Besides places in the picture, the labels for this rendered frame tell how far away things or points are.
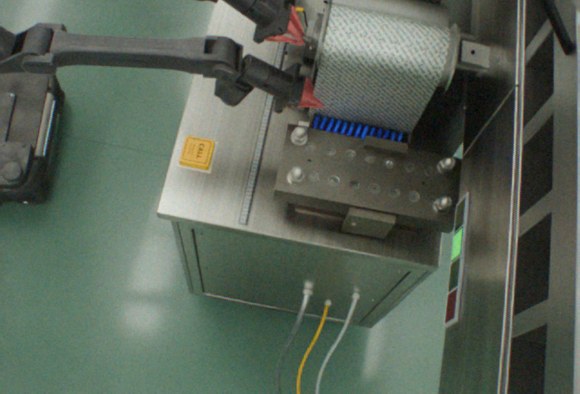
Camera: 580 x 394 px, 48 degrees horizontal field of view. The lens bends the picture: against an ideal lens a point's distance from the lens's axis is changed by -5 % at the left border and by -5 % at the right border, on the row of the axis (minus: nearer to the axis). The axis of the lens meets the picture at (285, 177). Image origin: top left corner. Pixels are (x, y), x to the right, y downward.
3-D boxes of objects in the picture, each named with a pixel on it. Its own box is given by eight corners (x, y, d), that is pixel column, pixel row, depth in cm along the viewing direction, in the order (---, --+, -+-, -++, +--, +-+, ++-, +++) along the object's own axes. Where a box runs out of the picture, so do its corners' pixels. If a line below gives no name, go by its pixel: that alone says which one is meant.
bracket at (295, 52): (281, 88, 168) (292, 15, 139) (306, 93, 168) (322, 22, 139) (277, 105, 166) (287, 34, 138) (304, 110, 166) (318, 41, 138)
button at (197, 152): (186, 139, 160) (186, 134, 158) (215, 144, 160) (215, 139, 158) (178, 165, 158) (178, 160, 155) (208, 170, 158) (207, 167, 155)
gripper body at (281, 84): (279, 115, 144) (250, 101, 141) (288, 75, 148) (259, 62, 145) (296, 105, 139) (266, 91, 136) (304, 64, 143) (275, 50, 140)
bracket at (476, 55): (459, 44, 132) (462, 38, 130) (487, 50, 132) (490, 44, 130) (458, 64, 130) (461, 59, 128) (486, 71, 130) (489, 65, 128)
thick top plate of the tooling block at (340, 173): (285, 135, 155) (287, 122, 149) (455, 169, 155) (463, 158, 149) (272, 199, 149) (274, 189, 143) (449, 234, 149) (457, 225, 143)
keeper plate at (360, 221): (342, 223, 154) (350, 206, 144) (385, 231, 154) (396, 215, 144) (341, 233, 153) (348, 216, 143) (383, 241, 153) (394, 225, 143)
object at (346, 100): (308, 113, 153) (317, 71, 135) (410, 134, 152) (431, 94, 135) (307, 115, 152) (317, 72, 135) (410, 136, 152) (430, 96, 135)
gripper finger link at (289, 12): (288, 62, 136) (255, 39, 130) (294, 33, 139) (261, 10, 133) (313, 52, 131) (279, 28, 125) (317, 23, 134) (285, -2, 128)
